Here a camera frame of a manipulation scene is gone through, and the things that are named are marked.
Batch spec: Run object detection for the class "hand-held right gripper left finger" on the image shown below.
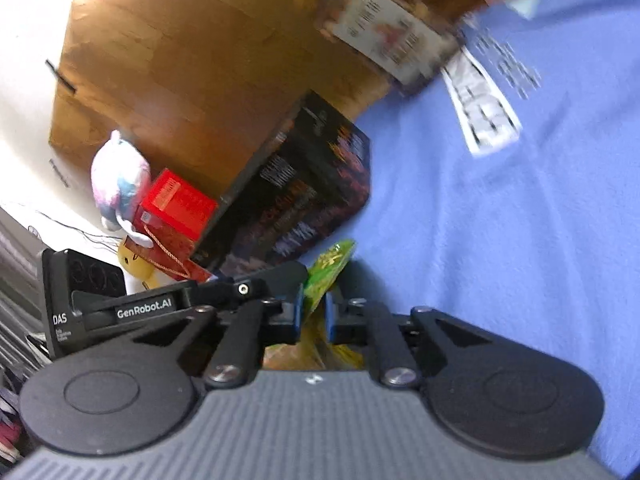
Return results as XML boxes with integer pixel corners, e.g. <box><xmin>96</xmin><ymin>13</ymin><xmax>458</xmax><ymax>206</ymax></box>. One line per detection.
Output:
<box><xmin>131</xmin><ymin>284</ymin><xmax>307</xmax><ymax>389</ymax></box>

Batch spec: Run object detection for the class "yellow duck toy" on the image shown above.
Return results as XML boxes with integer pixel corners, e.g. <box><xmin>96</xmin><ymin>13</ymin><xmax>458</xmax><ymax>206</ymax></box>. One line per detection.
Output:
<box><xmin>117</xmin><ymin>239</ymin><xmax>157</xmax><ymax>289</ymax></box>

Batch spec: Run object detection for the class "black wall cable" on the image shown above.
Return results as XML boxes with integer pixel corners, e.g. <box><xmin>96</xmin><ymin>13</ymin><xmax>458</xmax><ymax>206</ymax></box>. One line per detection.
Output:
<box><xmin>29</xmin><ymin>209</ymin><xmax>126</xmax><ymax>253</ymax></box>

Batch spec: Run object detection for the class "grey curtain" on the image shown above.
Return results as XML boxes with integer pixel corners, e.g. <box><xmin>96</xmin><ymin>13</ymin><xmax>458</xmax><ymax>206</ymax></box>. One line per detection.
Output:
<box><xmin>0</xmin><ymin>205</ymin><xmax>52</xmax><ymax>376</ymax></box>

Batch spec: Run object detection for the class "clear nut jar yellow lid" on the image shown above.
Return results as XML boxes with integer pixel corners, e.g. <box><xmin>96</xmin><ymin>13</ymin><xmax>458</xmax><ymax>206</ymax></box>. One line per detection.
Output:
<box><xmin>314</xmin><ymin>0</ymin><xmax>462</xmax><ymax>97</ymax></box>

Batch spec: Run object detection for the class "pink and blue plush toy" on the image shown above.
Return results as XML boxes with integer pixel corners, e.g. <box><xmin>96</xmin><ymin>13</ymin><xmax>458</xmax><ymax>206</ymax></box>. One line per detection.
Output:
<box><xmin>91</xmin><ymin>130</ymin><xmax>156</xmax><ymax>250</ymax></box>

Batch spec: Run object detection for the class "green snack packet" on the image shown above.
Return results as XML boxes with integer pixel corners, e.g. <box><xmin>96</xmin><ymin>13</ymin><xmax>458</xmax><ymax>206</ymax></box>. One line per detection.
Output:
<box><xmin>262</xmin><ymin>240</ymin><xmax>367</xmax><ymax>372</ymax></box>

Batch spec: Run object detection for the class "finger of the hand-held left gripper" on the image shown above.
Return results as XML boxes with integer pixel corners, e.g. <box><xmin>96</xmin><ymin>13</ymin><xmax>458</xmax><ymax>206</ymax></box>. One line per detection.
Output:
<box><xmin>192</xmin><ymin>260</ymin><xmax>309</xmax><ymax>311</ymax></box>

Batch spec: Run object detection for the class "black printed carton box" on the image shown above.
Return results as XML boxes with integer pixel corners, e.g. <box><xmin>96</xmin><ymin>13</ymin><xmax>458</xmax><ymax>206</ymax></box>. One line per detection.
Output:
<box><xmin>194</xmin><ymin>91</ymin><xmax>372</xmax><ymax>279</ymax></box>

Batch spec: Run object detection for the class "black tape strip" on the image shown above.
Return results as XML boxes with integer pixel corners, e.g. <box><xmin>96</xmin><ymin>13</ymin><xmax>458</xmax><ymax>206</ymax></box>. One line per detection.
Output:
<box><xmin>45</xmin><ymin>59</ymin><xmax>77</xmax><ymax>94</ymax></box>

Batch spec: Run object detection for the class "blue printed blanket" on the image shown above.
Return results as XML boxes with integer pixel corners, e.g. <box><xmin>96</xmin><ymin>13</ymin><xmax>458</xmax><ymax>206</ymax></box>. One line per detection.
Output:
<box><xmin>345</xmin><ymin>0</ymin><xmax>640</xmax><ymax>479</ymax></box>

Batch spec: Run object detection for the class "wooden headboard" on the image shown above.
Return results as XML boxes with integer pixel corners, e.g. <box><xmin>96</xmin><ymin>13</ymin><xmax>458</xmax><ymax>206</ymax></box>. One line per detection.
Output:
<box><xmin>49</xmin><ymin>0</ymin><xmax>491</xmax><ymax>197</ymax></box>

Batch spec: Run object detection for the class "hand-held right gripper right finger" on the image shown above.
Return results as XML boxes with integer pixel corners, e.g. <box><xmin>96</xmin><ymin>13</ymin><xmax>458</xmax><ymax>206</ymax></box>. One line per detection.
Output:
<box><xmin>324</xmin><ymin>291</ymin><xmax>496</xmax><ymax>390</ymax></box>

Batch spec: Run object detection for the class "red box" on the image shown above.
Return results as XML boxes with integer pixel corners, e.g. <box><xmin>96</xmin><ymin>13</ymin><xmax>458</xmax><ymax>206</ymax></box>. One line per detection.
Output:
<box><xmin>139</xmin><ymin>169</ymin><xmax>220</xmax><ymax>242</ymax></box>

